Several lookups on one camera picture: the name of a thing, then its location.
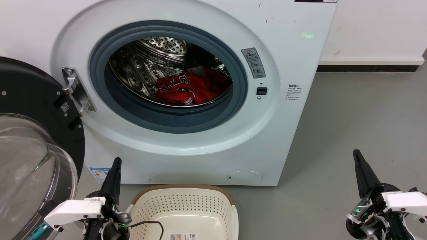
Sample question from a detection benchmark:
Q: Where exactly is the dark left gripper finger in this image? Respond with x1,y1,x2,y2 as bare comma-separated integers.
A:
113,158,122,204
100,158,118,200

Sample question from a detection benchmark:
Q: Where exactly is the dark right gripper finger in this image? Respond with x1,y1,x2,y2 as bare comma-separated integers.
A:
353,149,372,199
358,149,382,192

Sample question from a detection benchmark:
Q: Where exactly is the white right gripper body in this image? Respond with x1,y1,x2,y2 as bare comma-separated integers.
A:
347,184,427,230

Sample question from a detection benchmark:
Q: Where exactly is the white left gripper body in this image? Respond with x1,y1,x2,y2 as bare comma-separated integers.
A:
44,197,131,234

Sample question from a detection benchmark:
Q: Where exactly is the red jersey garment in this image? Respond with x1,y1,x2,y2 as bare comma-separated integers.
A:
154,67,232,106

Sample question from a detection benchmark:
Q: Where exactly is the cream perforated laundry basket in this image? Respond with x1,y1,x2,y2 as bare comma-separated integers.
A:
126,184,239,240

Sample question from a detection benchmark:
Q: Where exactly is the stainless steel washing machine drum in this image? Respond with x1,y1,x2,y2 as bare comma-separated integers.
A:
108,37,233,108

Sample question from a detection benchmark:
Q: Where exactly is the black washer door with glass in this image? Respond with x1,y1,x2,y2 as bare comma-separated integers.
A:
0,57,86,240

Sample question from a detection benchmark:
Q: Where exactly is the blue energy label sticker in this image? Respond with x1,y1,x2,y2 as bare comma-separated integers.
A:
89,167,111,184

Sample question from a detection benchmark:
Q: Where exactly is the grey rubber door gasket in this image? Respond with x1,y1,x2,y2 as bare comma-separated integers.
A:
89,20,248,134

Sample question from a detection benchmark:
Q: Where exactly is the metal door hinge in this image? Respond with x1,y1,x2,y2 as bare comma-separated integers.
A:
62,67,97,117

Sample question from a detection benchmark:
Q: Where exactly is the small printed text label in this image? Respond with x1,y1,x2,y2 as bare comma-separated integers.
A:
286,83,303,101

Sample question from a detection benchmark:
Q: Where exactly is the white and black baseboard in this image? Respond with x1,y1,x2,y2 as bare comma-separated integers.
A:
317,57,425,73

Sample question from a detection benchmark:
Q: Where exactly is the round white filter cover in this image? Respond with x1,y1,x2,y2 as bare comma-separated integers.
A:
228,170,264,185

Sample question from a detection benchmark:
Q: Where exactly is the white front-load washing machine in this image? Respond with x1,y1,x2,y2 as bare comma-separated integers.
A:
50,0,339,186

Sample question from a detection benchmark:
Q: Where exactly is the grey warning sticker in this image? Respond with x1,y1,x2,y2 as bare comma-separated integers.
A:
241,47,266,79

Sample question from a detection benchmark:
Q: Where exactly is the thin black cable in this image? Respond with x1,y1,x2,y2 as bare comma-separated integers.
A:
129,221,164,240

